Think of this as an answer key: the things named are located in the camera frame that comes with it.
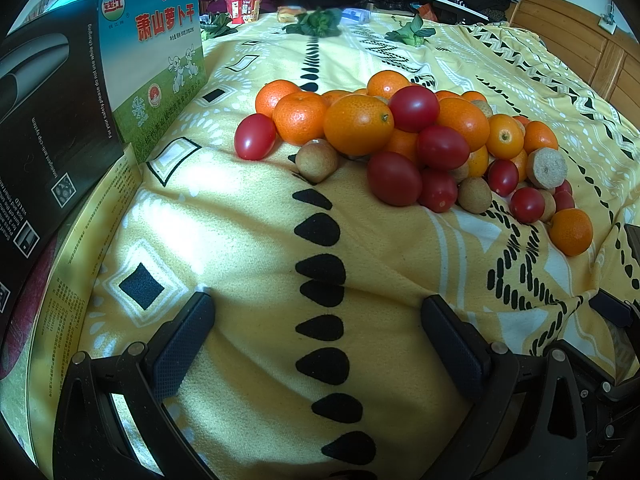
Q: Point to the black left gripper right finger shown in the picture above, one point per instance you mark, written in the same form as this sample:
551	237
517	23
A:
524	420

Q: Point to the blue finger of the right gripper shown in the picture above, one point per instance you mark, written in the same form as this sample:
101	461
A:
624	314

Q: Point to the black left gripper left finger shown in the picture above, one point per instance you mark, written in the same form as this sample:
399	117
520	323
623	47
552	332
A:
89	441

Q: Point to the dark cherry tomato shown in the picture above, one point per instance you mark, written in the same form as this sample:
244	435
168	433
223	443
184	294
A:
394	179

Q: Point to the cut potato piece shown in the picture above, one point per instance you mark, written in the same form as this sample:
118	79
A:
546	168

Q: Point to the yellow patterned blanket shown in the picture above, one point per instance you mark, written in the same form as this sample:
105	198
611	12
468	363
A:
317	363

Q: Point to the wooden headboard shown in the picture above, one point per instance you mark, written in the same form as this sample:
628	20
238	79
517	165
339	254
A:
607	61

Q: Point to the black product box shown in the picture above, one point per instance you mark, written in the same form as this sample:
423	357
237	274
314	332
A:
58	135

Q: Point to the large front orange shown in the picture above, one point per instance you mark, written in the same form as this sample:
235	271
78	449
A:
357	125

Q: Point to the brown longan fruit left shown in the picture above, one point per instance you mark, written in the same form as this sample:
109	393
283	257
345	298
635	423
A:
316	160

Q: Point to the green leafy vegetable right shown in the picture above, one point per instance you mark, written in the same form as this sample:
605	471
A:
412	34

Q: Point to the green leafy vegetable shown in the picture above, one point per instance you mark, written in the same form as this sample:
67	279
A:
412	34
214	25
322	23

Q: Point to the mandarin orange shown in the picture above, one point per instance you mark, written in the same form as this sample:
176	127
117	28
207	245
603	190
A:
270	94
299	117

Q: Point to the back left mandarin orange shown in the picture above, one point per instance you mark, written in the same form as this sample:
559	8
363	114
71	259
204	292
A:
270	94

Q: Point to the small blue packet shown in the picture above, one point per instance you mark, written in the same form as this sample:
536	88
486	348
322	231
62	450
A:
356	16

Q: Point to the green leafy vegetable centre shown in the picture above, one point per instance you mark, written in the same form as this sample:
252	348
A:
322	23

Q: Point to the blue green food box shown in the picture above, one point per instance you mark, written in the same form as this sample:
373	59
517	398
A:
153	64

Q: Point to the green leafy vegetable left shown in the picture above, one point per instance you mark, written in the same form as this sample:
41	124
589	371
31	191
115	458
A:
214	25

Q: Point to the orange snack packet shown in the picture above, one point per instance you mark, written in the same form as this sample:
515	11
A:
290	14

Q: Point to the red instant noodle cup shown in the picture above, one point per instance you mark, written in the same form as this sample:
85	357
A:
243	11

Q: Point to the wall power socket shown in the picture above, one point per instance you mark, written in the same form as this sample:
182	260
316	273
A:
607	19

